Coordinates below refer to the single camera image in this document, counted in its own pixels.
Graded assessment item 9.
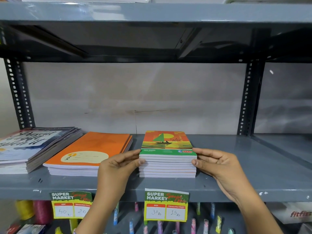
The person's left hand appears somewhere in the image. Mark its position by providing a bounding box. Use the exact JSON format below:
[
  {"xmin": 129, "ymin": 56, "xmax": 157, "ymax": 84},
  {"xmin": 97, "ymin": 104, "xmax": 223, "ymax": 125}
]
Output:
[{"xmin": 97, "ymin": 149, "xmax": 147, "ymax": 194}]

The person's right hand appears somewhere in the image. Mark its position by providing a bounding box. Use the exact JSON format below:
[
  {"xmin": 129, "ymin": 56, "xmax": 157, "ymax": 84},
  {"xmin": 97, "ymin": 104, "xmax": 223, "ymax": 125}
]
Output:
[{"xmin": 191, "ymin": 147, "xmax": 248, "ymax": 199}]

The stack of sailboat cover notebooks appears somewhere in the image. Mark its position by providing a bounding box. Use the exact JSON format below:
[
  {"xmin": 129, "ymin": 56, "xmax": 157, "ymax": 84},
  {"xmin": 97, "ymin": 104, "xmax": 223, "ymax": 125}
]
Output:
[{"xmin": 139, "ymin": 130, "xmax": 197, "ymax": 179}]

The person's left forearm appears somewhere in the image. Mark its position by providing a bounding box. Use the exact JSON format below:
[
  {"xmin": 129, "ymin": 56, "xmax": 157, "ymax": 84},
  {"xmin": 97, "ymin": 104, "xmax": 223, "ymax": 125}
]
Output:
[{"xmin": 74, "ymin": 189, "xmax": 130, "ymax": 234}]

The person's right forearm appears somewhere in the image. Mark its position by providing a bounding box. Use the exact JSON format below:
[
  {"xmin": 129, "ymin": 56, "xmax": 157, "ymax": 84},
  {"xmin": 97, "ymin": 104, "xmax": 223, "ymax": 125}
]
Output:
[{"xmin": 221, "ymin": 188, "xmax": 285, "ymax": 234}]

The stack of orange notebooks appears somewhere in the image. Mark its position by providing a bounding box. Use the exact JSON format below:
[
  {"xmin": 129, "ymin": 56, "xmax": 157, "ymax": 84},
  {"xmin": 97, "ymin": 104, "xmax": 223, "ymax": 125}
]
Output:
[{"xmin": 43, "ymin": 131, "xmax": 133, "ymax": 177}]

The grey metal shelving rack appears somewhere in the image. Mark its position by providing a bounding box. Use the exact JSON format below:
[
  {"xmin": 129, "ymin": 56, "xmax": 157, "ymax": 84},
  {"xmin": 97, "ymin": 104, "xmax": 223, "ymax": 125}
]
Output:
[{"xmin": 0, "ymin": 2, "xmax": 312, "ymax": 203}]

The green yellow price tag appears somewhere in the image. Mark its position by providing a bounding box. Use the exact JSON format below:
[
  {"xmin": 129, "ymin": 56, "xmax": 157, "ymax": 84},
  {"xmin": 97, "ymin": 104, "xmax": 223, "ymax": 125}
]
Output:
[
  {"xmin": 143, "ymin": 188, "xmax": 190, "ymax": 222},
  {"xmin": 49, "ymin": 191, "xmax": 93, "ymax": 220}
]

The row of colourful pens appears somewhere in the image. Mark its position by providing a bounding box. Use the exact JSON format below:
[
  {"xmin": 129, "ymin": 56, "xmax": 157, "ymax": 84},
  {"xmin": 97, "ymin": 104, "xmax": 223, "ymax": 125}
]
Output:
[{"xmin": 55, "ymin": 202, "xmax": 235, "ymax": 234}]

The stack of white lettered notebooks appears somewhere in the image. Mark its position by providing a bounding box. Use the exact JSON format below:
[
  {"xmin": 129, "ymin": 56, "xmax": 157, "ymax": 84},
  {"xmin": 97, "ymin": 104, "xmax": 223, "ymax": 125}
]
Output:
[{"xmin": 0, "ymin": 127, "xmax": 83, "ymax": 175}]

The pink thread spool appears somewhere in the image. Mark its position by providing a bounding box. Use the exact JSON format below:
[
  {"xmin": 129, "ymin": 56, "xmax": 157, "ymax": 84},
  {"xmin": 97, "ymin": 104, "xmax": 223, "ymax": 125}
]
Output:
[{"xmin": 33, "ymin": 200, "xmax": 53, "ymax": 225}]

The white box with red print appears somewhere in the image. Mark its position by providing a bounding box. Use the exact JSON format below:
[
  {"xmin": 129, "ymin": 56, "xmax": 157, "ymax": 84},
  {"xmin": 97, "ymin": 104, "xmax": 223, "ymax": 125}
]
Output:
[{"xmin": 266, "ymin": 202, "xmax": 312, "ymax": 225}]

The yellow thread spool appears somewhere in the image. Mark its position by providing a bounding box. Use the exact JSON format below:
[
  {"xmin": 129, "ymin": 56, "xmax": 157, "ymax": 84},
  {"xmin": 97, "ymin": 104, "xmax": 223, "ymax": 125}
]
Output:
[{"xmin": 15, "ymin": 200, "xmax": 35, "ymax": 221}]

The small blue white box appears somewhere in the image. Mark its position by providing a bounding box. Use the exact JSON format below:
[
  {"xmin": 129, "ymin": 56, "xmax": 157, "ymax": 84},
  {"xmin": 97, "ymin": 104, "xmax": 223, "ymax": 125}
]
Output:
[{"xmin": 15, "ymin": 224, "xmax": 46, "ymax": 234}]

